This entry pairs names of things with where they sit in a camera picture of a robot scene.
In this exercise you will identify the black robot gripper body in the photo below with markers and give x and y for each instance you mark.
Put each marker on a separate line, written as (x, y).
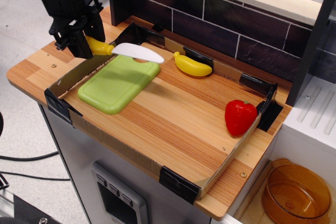
(68, 16)

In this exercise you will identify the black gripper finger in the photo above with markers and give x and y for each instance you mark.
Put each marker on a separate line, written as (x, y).
(78, 45)
(94, 27)

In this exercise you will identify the yellow handled white toy knife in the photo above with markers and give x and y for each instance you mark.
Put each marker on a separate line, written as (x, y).
(124, 49)

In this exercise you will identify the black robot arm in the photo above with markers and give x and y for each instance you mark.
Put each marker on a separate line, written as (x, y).
(73, 21)

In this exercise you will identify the cardboard fence with black tape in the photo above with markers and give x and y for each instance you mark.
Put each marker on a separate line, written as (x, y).
(174, 129)

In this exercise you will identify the green plastic cutting board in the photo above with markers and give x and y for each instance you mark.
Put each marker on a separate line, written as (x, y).
(117, 83)

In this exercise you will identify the yellow toy banana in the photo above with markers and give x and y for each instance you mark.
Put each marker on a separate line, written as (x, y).
(190, 66)

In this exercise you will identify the grey toy oven front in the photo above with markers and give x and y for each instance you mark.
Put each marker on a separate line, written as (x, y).
(121, 202)

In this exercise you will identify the red toy strawberry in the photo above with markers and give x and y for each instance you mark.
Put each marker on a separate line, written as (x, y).
(239, 116)

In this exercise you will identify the white toy sink counter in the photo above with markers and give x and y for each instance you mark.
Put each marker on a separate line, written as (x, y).
(312, 118)

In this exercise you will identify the orange transparent plastic bowl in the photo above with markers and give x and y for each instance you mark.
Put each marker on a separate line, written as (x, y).
(295, 194)

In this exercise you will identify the dark grey cabinet post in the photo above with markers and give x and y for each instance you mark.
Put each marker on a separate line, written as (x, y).
(312, 53)

